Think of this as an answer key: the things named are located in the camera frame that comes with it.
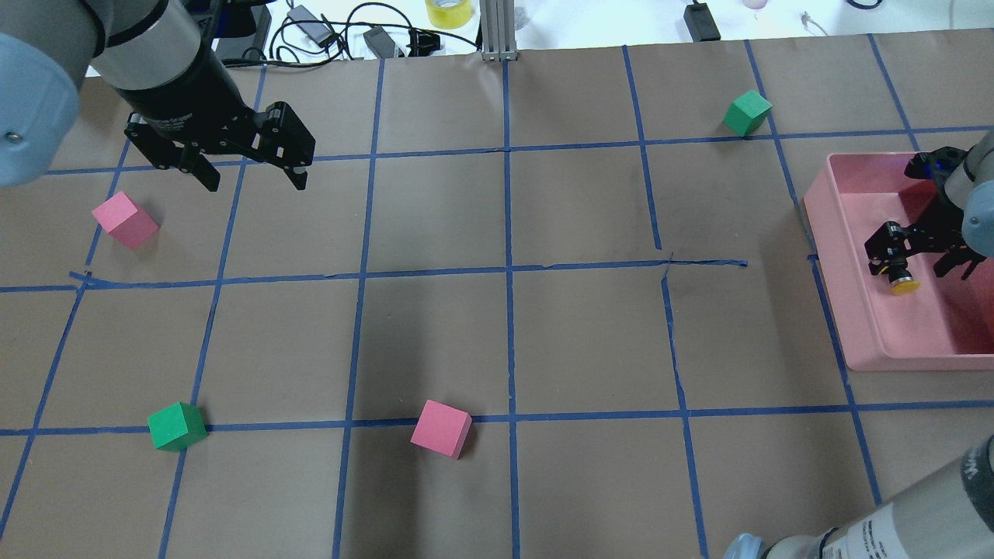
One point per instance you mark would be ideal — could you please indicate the yellow push button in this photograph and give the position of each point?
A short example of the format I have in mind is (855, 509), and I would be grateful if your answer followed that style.
(901, 280)

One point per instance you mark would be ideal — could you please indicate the pink plastic bin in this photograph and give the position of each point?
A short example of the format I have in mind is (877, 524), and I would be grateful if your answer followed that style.
(945, 324)

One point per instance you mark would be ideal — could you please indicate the pink cube far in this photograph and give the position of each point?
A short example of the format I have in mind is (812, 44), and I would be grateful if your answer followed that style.
(442, 429)

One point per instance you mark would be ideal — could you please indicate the pink cube near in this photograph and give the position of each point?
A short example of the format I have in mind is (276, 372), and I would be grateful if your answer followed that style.
(125, 220)

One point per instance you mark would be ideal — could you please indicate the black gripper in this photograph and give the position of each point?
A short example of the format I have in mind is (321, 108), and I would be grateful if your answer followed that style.
(184, 92)
(938, 220)

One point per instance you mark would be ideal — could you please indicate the green cube centre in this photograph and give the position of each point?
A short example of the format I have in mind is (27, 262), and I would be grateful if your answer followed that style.
(176, 427)

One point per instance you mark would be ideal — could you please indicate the black power adapter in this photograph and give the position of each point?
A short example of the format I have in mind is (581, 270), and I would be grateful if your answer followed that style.
(700, 22)

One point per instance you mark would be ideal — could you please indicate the pink cube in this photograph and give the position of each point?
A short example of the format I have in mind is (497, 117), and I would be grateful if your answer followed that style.
(125, 220)
(442, 429)

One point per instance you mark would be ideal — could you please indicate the green cube far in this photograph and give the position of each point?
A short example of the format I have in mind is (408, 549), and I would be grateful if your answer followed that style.
(746, 113)

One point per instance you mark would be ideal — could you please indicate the green cube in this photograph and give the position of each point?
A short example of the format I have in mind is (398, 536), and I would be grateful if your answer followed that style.
(746, 113)
(176, 427)

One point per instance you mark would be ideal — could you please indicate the aluminium frame post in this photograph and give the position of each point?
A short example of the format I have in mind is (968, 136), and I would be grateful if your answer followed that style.
(498, 31)

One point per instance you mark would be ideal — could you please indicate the yellow tape roll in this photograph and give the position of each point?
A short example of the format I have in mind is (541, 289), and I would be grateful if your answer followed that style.
(449, 14)

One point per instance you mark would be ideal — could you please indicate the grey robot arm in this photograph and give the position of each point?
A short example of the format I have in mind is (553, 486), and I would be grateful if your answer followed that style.
(47, 48)
(948, 514)

